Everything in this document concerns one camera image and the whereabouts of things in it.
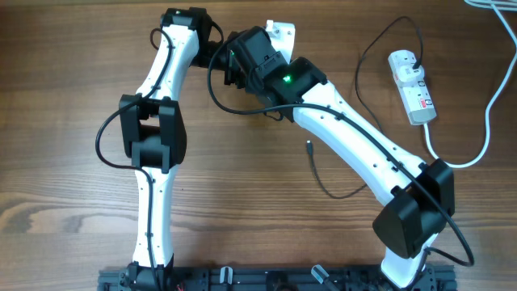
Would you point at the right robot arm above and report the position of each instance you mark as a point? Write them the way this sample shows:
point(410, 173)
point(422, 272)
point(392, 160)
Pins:
point(417, 198)

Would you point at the white USB charger plug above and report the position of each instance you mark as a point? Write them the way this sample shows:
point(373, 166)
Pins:
point(407, 75)

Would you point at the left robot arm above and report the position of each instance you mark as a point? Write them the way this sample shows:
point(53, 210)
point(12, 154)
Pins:
point(155, 140)

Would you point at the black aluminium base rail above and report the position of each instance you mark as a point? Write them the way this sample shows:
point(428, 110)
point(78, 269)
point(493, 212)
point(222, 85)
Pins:
point(356, 277)

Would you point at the white power strip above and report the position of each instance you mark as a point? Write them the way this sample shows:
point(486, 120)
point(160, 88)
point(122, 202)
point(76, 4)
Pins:
point(416, 99)

